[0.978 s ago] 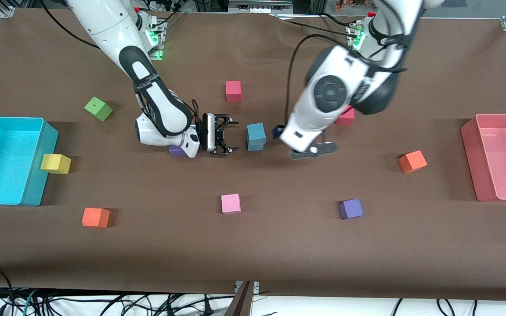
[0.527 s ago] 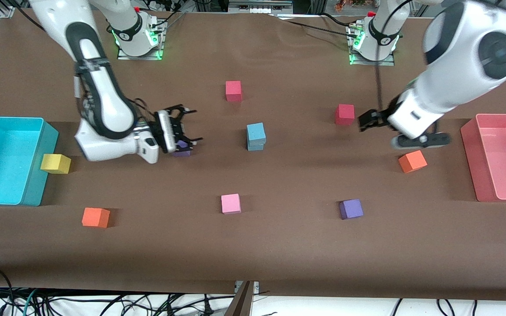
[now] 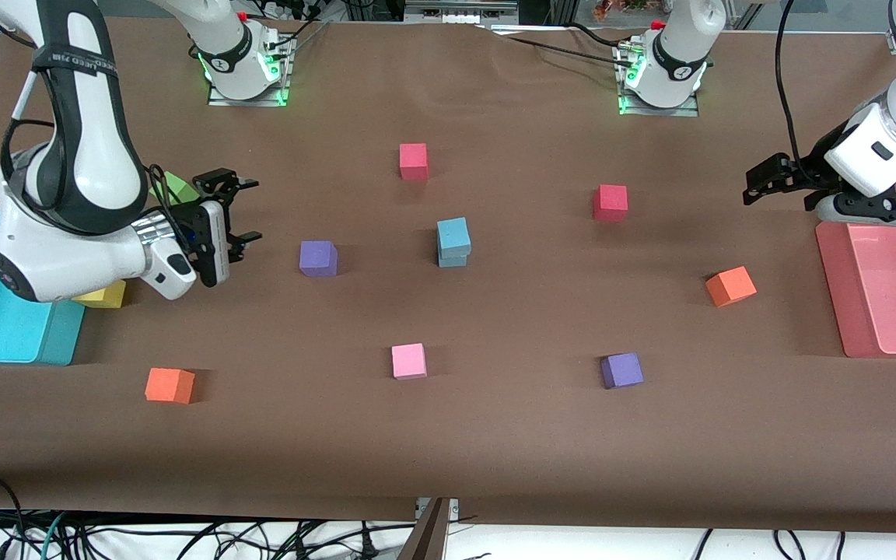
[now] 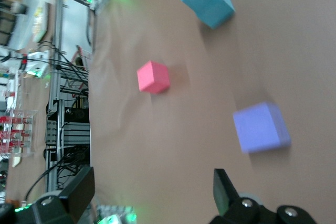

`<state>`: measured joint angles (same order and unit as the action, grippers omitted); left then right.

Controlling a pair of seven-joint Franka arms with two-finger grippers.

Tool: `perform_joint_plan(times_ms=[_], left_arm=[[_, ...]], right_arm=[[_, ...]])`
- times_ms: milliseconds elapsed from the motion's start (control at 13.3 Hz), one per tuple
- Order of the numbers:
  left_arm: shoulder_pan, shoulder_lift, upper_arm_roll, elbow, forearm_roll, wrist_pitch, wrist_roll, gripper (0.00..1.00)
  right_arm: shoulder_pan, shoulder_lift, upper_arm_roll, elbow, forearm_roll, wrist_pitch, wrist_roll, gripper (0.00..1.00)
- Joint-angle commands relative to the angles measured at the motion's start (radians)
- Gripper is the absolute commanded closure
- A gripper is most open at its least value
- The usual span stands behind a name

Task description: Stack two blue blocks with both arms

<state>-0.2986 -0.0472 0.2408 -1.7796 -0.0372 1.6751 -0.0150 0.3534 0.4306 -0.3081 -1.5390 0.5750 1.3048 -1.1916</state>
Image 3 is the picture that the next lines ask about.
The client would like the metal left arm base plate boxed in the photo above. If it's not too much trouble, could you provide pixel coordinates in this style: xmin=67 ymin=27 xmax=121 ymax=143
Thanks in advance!
xmin=619 ymin=93 xmax=700 ymax=117

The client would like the teal floor cable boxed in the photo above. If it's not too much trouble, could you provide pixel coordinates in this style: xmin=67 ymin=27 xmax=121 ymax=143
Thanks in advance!
xmin=40 ymin=511 xmax=72 ymax=560

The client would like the orange foam block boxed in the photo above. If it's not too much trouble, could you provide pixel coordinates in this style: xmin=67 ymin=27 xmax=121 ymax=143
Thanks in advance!
xmin=705 ymin=266 xmax=758 ymax=308
xmin=145 ymin=368 xmax=196 ymax=404

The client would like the pink plastic bin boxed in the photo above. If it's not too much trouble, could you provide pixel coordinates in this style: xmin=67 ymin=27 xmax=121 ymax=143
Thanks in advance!
xmin=815 ymin=222 xmax=896 ymax=359

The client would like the white power strip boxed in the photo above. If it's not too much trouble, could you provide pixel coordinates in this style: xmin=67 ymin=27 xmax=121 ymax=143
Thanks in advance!
xmin=404 ymin=0 xmax=519 ymax=24

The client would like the green foam block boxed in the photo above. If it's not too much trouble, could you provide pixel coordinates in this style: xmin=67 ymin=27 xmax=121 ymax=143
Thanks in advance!
xmin=154 ymin=171 xmax=196 ymax=206

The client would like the pink foam block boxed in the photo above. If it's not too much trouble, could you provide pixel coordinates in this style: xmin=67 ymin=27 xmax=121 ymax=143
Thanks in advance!
xmin=391 ymin=343 xmax=428 ymax=380

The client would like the dark metal table post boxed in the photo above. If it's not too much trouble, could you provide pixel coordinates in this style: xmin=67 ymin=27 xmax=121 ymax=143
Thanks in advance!
xmin=397 ymin=498 xmax=450 ymax=560

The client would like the brown table cover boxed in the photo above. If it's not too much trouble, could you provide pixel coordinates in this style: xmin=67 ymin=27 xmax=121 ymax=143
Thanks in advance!
xmin=0 ymin=16 xmax=896 ymax=534

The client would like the red foam block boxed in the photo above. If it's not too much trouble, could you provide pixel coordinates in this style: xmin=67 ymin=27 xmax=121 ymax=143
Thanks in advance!
xmin=399 ymin=143 xmax=429 ymax=181
xmin=593 ymin=184 xmax=628 ymax=222

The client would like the yellow foam block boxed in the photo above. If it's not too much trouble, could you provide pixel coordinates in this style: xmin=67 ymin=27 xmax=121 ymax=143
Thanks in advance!
xmin=71 ymin=280 xmax=127 ymax=309

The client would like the black base power cable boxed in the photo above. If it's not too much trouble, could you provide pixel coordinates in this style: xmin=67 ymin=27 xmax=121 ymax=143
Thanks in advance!
xmin=487 ymin=22 xmax=643 ymax=65

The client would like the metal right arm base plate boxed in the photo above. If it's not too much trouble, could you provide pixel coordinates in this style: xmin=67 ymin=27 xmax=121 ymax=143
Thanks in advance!
xmin=207 ymin=82 xmax=290 ymax=108

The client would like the purple foam block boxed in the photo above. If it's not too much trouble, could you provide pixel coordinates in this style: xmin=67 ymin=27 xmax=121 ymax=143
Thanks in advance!
xmin=299 ymin=240 xmax=338 ymax=278
xmin=601 ymin=352 xmax=644 ymax=390

